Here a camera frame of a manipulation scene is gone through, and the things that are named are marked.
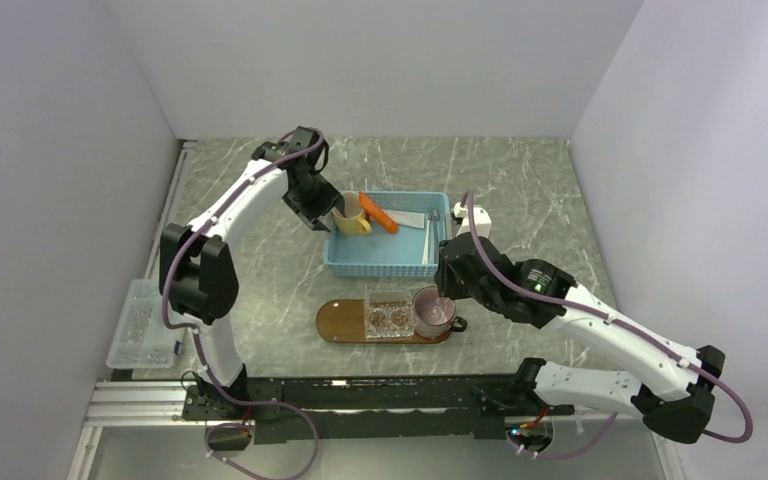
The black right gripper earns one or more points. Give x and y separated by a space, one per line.
443 279

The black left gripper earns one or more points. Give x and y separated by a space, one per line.
330 199

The yellow mug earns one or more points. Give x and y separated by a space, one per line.
349 217

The purple mug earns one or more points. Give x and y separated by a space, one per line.
434 316

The orange toothpaste tube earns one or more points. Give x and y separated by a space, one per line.
375 212

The clear glass holder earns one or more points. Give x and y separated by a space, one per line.
388 315

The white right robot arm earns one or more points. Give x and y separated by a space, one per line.
667 385

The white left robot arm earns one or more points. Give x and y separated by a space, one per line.
198 282

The grey toothbrush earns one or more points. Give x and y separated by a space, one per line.
434 222

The white toothpaste tube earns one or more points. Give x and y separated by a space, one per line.
408 219

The oval wooden tray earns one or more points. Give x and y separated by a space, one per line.
341 321

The light blue plastic basket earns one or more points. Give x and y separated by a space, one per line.
384 255

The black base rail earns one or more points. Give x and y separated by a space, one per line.
482 406

